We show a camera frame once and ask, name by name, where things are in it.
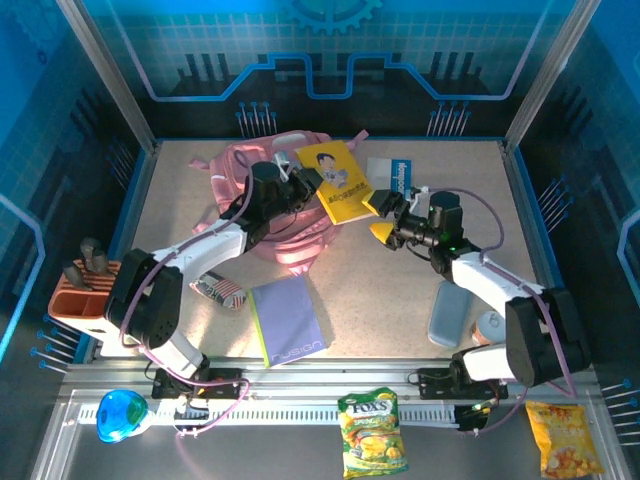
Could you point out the blue and white notebook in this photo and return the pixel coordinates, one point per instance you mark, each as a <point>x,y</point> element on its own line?
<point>385,170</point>

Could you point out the yellow cartoon book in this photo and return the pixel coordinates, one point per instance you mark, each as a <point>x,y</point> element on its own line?
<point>345,200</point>

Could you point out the pink backpack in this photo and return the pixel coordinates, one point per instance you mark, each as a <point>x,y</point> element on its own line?
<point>300,240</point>

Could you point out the grey blue pencil case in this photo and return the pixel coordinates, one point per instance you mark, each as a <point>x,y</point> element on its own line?
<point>447,315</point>

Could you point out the flag print pencil pouch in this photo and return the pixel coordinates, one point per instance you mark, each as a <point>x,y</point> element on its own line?
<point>220,290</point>

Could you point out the purple notebook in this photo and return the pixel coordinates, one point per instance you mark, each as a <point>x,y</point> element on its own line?
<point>290,320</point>

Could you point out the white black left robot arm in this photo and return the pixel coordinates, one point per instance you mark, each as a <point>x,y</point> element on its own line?
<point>210,250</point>

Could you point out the green candy bag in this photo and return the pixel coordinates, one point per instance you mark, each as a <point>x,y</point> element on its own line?
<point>372,435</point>

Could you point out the yellow snack bag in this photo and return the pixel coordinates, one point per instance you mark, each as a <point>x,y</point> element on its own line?
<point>562,440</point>

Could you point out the small orange-topped can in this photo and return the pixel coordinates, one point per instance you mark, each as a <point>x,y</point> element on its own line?
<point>487,327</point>

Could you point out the black controller box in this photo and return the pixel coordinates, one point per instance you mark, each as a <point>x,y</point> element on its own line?
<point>470,417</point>
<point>192,412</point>

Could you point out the orange and white knife block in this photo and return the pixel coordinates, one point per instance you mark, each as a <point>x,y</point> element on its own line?
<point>75,302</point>

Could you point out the grey metal shelf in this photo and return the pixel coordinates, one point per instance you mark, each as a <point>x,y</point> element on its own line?
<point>275,455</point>

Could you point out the blue green plastic dome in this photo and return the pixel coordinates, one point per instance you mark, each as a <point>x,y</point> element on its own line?
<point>117,415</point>

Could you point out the aluminium side rail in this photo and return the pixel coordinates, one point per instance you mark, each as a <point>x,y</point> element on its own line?
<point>529,225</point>
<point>144,180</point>

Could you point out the aluminium frame beam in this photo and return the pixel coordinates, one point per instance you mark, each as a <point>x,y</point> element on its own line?
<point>325,375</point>

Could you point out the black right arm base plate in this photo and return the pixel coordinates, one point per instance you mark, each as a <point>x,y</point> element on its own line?
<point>435,382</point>

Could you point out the aluminium frame post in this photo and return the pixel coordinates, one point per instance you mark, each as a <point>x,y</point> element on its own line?
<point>547,75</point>
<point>117,85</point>

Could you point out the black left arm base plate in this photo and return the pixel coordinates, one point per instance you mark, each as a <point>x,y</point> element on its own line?
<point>225,380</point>

